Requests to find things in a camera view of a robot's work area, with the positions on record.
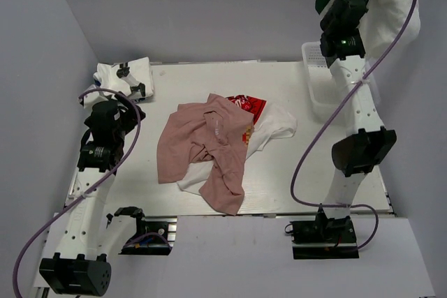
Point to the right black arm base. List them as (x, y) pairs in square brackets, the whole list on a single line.
[(309, 244)]

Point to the pink t-shirt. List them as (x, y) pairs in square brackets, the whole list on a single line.
[(217, 131)]

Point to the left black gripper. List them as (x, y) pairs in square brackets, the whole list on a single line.
[(130, 115)]

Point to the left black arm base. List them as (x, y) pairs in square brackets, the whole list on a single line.
[(132, 233)]

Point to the white red-print t-shirt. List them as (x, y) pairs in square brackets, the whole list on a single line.
[(271, 122)]

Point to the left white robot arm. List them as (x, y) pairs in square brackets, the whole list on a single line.
[(81, 265)]

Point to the white plastic basket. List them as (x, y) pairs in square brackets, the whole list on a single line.
[(323, 91)]

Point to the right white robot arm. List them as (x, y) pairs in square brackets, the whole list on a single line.
[(367, 140)]

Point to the folded white printed t-shirt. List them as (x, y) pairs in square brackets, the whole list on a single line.
[(133, 79)]

